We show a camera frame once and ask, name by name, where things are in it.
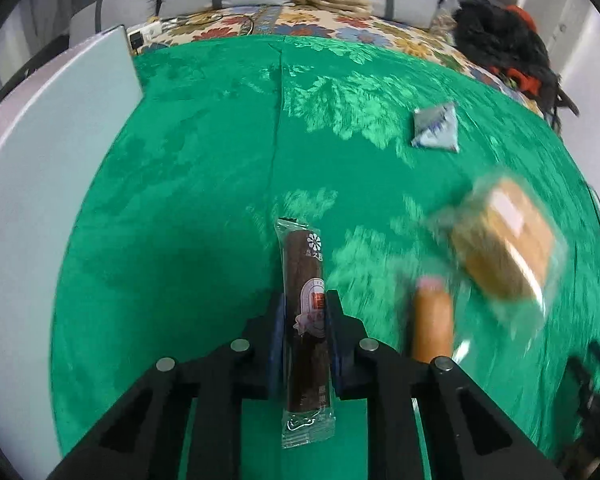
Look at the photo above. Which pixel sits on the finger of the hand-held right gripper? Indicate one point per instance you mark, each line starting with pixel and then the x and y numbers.
pixel 592 375

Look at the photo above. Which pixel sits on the clear bread packet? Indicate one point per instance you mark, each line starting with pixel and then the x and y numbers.
pixel 505 245

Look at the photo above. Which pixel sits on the white charger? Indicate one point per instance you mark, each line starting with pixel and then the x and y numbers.
pixel 142 37

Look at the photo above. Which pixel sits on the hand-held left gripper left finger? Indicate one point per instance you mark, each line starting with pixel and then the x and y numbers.
pixel 279 345

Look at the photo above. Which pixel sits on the white board panel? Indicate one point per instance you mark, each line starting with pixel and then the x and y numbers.
pixel 40 160

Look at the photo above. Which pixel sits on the floral bed sheet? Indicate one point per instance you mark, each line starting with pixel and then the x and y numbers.
pixel 370 30

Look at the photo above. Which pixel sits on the orange sausage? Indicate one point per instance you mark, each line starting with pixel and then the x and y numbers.
pixel 432 325

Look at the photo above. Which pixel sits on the silver snack packet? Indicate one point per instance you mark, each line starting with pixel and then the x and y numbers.
pixel 435 127

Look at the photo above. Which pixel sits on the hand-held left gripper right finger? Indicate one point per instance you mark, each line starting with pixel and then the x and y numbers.
pixel 336 355

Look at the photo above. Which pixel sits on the green floral satin blanket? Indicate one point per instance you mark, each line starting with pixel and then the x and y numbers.
pixel 205 160

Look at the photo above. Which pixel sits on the dark sausage packet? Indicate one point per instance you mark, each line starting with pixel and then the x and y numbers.
pixel 305 270

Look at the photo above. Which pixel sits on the black and red backpack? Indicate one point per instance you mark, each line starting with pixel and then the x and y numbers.
pixel 505 40

